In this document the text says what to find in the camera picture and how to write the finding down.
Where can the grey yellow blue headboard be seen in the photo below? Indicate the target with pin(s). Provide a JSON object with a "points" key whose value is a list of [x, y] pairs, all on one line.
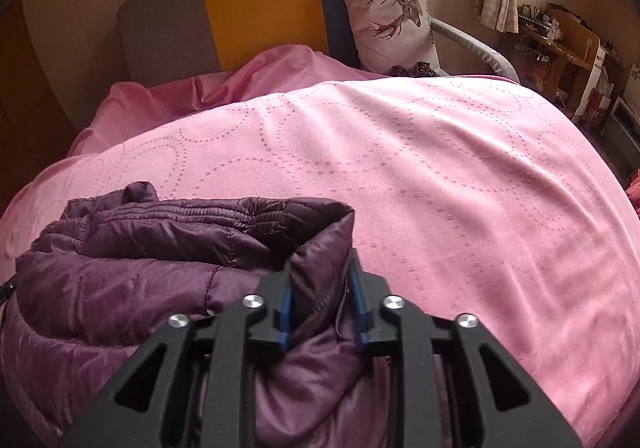
{"points": [[169, 40]]}

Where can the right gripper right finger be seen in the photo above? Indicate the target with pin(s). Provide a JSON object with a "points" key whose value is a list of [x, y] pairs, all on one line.
{"points": [[452, 383]]}

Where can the pink bed cover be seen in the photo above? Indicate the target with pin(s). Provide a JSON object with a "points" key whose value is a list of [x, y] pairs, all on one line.
{"points": [[471, 194]]}

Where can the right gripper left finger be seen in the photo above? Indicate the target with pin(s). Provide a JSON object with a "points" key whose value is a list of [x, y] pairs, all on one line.
{"points": [[192, 384]]}

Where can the orange wooden wardrobe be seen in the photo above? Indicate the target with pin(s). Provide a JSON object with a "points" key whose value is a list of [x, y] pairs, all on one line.
{"points": [[35, 131]]}

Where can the purple quilted down jacket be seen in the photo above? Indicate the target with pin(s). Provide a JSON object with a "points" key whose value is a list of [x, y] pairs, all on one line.
{"points": [[99, 281]]}

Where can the white deer print pillow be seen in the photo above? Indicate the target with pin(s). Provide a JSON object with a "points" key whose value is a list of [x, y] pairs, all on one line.
{"points": [[390, 33]]}

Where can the grey bed side rail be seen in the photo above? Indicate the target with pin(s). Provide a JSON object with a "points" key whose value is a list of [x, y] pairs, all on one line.
{"points": [[495, 60]]}

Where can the wooden desk with clutter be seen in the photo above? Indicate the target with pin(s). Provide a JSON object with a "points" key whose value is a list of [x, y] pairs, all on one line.
{"points": [[560, 58]]}

